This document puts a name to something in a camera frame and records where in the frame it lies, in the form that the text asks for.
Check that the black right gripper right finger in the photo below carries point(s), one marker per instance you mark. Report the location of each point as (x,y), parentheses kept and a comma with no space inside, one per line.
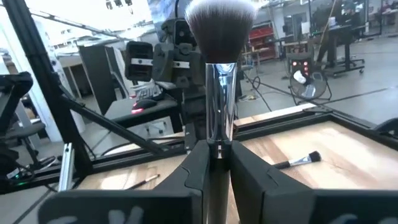
(273,202)

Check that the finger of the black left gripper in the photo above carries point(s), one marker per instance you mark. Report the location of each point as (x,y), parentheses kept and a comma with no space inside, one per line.
(138,51)
(163,62)

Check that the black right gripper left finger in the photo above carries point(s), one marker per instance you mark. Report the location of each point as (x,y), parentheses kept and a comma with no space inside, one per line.
(174,202)

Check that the white globe lamp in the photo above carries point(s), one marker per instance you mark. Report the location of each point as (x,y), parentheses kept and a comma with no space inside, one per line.
(220,99)

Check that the small round black makeup brush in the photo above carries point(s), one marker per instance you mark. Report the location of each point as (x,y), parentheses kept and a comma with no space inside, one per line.
(298,161)

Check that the computer keyboard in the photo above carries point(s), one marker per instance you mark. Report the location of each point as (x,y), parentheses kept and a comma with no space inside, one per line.
(148,91)

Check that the black computer mouse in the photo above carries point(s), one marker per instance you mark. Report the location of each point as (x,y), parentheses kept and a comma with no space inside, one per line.
(143,104)

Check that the dark computer desk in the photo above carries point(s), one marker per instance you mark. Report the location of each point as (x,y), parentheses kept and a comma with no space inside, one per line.
(141,115)

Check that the red storage shelf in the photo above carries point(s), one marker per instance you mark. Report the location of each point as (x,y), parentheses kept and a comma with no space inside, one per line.
(261,40)

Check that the black device with red lights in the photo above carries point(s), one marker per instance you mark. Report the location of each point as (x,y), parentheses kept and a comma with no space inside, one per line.
(300,63)

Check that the silver aluminium extrusion piece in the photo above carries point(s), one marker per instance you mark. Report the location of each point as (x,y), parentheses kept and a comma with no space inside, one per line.
(66,166)

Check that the round floor fan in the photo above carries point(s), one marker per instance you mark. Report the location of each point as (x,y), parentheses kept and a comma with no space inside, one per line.
(308,87)

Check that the black office chair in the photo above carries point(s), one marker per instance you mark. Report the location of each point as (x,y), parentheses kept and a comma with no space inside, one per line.
(15,93)

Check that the black rolling desk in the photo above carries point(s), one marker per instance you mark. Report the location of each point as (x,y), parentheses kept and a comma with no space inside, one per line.
(342,46)

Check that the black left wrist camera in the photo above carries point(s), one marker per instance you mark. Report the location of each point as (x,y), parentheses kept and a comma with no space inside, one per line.
(183,32)

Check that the black aluminium table frame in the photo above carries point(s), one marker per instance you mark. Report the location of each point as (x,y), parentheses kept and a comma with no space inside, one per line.
(46,77)

